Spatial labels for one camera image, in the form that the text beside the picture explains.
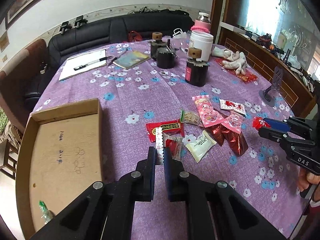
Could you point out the white work gloves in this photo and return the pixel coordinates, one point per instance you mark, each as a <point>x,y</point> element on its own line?
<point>233,61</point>

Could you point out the red foil candy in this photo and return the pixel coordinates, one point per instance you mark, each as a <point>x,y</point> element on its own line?
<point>259,122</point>

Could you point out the brown cardboard tray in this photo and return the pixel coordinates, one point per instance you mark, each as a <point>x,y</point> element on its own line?
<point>59,157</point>

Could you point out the red long snack bar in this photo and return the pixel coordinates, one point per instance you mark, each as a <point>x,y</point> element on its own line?
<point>169,127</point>

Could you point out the white green snack packet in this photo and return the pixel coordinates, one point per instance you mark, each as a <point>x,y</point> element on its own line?
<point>201,146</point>

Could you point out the white paper pad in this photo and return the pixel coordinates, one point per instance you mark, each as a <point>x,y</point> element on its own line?
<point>84,58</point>

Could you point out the wooden sideboard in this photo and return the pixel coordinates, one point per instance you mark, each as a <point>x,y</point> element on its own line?
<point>292,89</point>

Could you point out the black phone stand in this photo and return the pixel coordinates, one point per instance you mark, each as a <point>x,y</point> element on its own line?
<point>267,95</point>

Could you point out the pink thermos flask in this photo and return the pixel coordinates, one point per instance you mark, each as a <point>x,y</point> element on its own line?
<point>202,23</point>

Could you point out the white plastic canister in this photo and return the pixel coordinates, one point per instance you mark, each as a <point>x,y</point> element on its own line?
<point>203,41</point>

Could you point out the small colourful notebook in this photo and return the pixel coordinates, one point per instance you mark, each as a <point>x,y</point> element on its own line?
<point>131,59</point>

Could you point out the black round jar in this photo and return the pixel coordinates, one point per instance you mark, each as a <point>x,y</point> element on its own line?
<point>165,58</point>

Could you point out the black leather sofa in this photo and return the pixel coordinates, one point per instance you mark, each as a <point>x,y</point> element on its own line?
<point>100,33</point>

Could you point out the brown red armchair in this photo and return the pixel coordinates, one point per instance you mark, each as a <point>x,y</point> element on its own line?
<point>16,77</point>

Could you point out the white red snack packet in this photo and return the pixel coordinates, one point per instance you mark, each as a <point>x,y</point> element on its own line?
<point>164,140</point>

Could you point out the black device on sofa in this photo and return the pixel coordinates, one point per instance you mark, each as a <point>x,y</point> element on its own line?
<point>64,27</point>
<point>79,21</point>

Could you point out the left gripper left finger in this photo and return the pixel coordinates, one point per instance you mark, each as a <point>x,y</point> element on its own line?
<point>105,211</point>

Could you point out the purple floral tablecloth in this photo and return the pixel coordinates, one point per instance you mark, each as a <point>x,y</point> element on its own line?
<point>144,94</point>

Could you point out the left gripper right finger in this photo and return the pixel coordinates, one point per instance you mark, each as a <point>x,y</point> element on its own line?
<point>214,210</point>

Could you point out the green candy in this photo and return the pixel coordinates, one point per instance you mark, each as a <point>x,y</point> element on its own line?
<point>47,215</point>

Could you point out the dark red foil packet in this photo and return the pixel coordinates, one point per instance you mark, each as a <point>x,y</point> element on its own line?
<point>237,142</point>

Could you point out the wooden stool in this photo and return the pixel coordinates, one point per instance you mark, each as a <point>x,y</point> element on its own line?
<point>7,163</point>

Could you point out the rear black jar wooden knob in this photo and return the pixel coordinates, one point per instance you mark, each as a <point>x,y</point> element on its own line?
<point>156,43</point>

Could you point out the person's right hand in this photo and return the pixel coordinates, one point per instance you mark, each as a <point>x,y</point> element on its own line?
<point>305,179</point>

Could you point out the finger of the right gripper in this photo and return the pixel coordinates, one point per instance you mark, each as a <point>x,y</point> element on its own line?
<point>273,134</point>
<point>278,125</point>

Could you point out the black jar with wooden knob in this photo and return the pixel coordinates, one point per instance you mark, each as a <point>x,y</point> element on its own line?
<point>196,69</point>

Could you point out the black white pen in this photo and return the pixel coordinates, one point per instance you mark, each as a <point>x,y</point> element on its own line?
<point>92,62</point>

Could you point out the clear green-edged snack packet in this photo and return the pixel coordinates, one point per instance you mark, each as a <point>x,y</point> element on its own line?
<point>189,117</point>

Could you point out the pink cartoon snack packet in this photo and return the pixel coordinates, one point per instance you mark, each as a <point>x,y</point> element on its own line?
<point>208,115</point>

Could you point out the small white red packet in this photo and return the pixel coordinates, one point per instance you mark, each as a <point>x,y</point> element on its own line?
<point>232,106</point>

